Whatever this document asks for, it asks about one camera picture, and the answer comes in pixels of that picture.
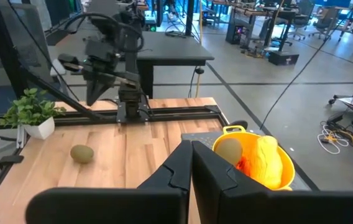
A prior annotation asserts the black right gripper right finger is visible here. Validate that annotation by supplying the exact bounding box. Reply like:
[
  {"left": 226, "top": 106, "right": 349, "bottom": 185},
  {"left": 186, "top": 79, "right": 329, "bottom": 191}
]
[{"left": 191, "top": 140, "right": 353, "bottom": 224}]

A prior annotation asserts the black foot bracket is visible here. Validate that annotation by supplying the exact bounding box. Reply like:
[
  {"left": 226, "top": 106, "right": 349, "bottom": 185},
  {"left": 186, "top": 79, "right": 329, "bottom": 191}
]
[{"left": 0, "top": 154, "right": 25, "bottom": 170}]

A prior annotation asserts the grey mesh office chair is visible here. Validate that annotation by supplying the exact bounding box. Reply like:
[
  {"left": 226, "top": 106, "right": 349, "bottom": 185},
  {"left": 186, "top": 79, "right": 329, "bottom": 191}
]
[{"left": 0, "top": 2, "right": 61, "bottom": 119}]

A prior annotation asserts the brown green toy kiwi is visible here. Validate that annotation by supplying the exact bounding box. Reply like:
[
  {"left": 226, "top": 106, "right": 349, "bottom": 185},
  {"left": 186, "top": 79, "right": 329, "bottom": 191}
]
[
  {"left": 70, "top": 144, "right": 95, "bottom": 165},
  {"left": 214, "top": 137, "right": 244, "bottom": 166}
]

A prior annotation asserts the long thin black cable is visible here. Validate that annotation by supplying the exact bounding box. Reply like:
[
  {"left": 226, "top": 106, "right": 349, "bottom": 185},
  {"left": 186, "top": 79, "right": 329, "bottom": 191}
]
[{"left": 259, "top": 0, "right": 353, "bottom": 131}]

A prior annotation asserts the black steel column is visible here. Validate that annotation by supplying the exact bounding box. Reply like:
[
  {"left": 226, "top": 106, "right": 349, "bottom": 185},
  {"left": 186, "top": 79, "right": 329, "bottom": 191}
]
[{"left": 184, "top": 0, "right": 196, "bottom": 37}]

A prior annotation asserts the yellow toy corn cob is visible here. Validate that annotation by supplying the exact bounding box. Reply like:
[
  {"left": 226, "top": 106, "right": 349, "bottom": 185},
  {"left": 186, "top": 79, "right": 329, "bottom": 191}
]
[{"left": 242, "top": 134, "right": 285, "bottom": 191}]

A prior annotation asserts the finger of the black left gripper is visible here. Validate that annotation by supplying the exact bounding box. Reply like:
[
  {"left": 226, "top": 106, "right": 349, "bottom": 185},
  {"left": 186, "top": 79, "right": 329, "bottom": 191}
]
[
  {"left": 86, "top": 76, "right": 101, "bottom": 106},
  {"left": 94, "top": 77, "right": 117, "bottom": 100}
]

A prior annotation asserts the yellow plastic colander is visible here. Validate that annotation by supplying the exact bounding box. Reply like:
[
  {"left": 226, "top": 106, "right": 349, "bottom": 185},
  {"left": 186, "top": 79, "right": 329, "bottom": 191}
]
[{"left": 211, "top": 124, "right": 296, "bottom": 192}]

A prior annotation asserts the black computer tower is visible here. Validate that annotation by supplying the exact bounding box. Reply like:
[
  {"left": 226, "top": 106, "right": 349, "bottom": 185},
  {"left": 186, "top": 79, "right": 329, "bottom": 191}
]
[{"left": 224, "top": 17, "right": 252, "bottom": 45}]

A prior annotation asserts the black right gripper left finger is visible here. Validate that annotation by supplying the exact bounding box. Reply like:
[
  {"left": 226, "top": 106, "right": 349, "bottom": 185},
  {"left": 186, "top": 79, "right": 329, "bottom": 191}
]
[{"left": 24, "top": 139, "right": 194, "bottom": 224}]

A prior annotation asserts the black cable with round puck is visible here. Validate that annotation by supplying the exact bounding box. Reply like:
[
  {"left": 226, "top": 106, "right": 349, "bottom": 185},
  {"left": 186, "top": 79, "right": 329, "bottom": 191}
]
[{"left": 188, "top": 64, "right": 206, "bottom": 99}]

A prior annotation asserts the black floor base box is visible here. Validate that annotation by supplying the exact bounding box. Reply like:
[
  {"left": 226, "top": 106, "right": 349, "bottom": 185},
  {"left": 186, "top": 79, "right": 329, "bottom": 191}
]
[{"left": 267, "top": 50, "right": 300, "bottom": 67}]

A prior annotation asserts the grey perforated metal stand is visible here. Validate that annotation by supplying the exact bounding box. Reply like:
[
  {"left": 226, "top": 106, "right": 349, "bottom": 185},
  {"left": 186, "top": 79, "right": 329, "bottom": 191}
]
[{"left": 180, "top": 129, "right": 321, "bottom": 192}]

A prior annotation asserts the white cable coil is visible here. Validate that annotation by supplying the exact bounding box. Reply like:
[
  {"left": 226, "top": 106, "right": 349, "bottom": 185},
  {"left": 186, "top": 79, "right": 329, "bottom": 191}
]
[{"left": 316, "top": 120, "right": 351, "bottom": 156}]

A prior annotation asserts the green plant in white pot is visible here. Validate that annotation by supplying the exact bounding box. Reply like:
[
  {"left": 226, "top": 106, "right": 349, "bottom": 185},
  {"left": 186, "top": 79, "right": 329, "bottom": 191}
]
[{"left": 0, "top": 87, "right": 68, "bottom": 141}]

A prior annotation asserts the black standing desk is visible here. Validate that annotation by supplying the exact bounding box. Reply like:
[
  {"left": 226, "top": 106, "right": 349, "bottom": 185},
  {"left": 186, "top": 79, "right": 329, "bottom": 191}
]
[{"left": 134, "top": 30, "right": 216, "bottom": 100}]

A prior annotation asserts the yellow hanging cable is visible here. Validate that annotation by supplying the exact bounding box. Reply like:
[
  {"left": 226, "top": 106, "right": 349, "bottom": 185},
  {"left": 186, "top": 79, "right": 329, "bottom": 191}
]
[{"left": 194, "top": 0, "right": 204, "bottom": 99}]

